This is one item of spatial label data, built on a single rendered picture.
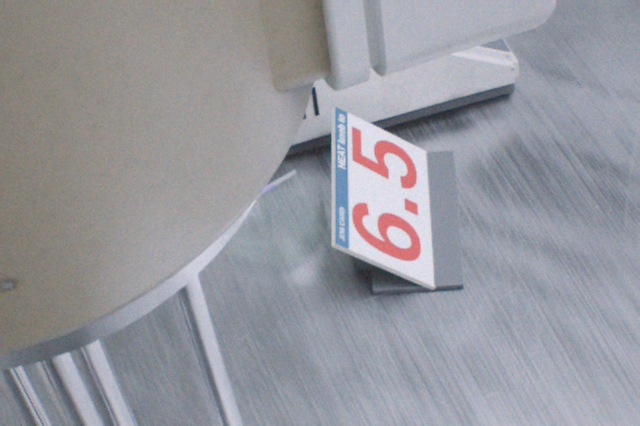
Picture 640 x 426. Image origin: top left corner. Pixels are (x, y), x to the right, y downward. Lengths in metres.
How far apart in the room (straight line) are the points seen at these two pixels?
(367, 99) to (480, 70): 0.06
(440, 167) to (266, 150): 0.54
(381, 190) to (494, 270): 0.07
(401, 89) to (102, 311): 0.55
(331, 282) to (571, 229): 0.13
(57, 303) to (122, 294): 0.01
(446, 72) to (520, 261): 0.11
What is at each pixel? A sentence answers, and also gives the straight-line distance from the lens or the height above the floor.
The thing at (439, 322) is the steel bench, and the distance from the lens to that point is 0.64.
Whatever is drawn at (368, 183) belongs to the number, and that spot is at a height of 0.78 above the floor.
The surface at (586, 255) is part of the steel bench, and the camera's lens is 0.67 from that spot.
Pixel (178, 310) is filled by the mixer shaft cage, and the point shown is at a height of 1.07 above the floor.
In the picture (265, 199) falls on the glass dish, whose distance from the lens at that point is 0.70.
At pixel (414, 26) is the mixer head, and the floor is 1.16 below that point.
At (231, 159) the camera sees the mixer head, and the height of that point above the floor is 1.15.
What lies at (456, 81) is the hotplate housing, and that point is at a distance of 0.71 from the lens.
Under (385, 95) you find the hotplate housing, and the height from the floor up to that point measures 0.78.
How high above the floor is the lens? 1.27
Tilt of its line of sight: 49 degrees down
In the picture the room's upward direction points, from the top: 9 degrees counter-clockwise
